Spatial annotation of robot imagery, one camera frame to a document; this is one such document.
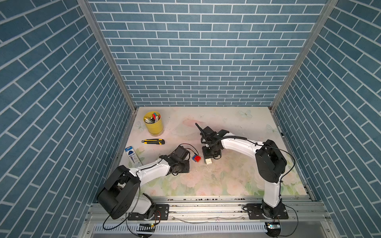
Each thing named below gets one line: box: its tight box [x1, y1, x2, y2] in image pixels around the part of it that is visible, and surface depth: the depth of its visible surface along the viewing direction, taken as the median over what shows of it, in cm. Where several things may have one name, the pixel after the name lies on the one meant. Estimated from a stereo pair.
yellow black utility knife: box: [141, 138, 166, 145], surface depth 101 cm
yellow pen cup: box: [143, 111, 164, 137], surface depth 101 cm
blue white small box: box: [125, 145, 144, 168], surface depth 95 cm
